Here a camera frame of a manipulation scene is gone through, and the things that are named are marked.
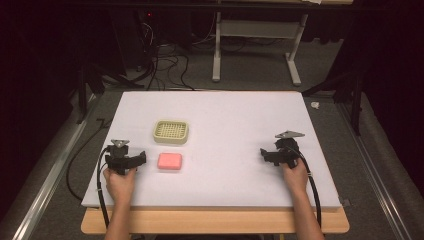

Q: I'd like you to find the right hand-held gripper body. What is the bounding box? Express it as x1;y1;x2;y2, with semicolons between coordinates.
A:
273;129;306;169

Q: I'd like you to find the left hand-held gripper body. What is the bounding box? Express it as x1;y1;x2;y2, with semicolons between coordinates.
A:
104;138;135;176

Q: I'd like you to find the person's left hand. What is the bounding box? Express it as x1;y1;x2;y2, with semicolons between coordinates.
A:
102;166;138;202

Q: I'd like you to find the person's right hand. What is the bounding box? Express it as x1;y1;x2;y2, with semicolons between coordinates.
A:
281;157;310;200

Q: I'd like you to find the pink soap bar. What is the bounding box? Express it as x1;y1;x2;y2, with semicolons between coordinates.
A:
157;152;184;171

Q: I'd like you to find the cream slotted soap dish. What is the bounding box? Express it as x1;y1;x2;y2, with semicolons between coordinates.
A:
152;119;190;146

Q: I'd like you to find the white foam mat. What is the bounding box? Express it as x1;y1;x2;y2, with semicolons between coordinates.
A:
81;90;342;213

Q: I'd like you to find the black metal stand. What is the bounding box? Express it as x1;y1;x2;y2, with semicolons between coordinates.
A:
301;70;365;137
75;62;146;125

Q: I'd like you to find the wooden table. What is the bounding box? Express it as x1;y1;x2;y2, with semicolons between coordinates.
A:
80;205;351;235

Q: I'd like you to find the dark computer tower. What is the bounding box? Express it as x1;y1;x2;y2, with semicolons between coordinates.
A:
108;9;160;72

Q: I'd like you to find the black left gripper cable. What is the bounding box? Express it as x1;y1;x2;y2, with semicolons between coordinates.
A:
96;145;116;230

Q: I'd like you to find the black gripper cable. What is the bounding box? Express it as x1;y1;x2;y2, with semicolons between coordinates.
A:
96;145;116;230
290;145;323;229

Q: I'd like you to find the black floor cable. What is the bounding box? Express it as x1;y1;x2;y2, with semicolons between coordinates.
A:
65;117;114;203

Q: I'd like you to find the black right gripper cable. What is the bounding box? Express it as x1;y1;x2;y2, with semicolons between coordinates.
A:
290;145;323;229

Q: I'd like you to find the silver floor rail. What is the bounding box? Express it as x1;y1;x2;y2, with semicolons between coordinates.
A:
11;94;101;240
336;99;413;240

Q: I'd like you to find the tangle of black cables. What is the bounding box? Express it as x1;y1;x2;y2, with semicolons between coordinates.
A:
135;19;218;92

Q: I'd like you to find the white metal desk frame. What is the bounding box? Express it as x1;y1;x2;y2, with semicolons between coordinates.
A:
211;11;310;87

